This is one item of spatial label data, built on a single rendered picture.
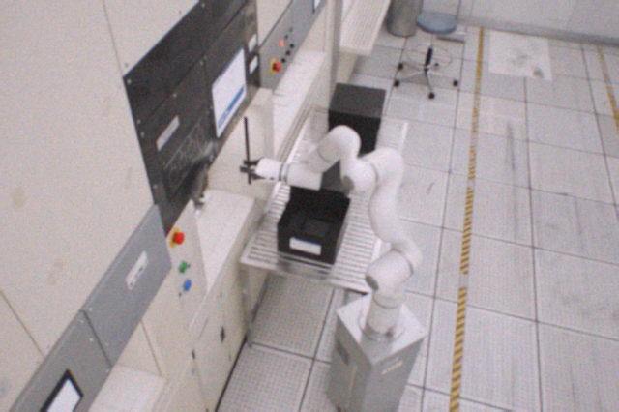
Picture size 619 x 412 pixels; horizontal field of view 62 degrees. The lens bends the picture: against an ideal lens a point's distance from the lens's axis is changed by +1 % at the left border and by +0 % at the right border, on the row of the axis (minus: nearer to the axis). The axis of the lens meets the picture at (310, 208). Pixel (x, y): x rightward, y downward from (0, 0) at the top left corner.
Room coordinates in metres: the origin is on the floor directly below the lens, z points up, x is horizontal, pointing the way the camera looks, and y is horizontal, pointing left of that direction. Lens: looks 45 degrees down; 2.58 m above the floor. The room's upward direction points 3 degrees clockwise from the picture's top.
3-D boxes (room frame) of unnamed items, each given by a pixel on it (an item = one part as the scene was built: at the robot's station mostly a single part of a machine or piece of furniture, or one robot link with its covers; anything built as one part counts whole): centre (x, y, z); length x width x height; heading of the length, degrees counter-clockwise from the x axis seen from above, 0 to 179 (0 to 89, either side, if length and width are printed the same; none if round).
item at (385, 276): (1.14, -0.29, 1.07); 0.19 x 0.12 x 0.24; 132
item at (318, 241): (1.61, -0.02, 0.85); 0.28 x 0.28 x 0.17; 75
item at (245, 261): (2.01, -0.13, 0.38); 1.30 x 0.60 x 0.76; 167
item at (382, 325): (1.17, -0.32, 0.85); 0.19 x 0.19 x 0.18
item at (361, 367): (1.17, -0.32, 0.38); 0.28 x 0.28 x 0.76; 32
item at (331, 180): (1.99, -0.06, 0.83); 0.29 x 0.29 x 0.13; 76
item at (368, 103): (2.40, -0.23, 0.89); 0.29 x 0.29 x 0.25; 81
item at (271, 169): (1.58, 0.17, 1.19); 0.11 x 0.10 x 0.07; 79
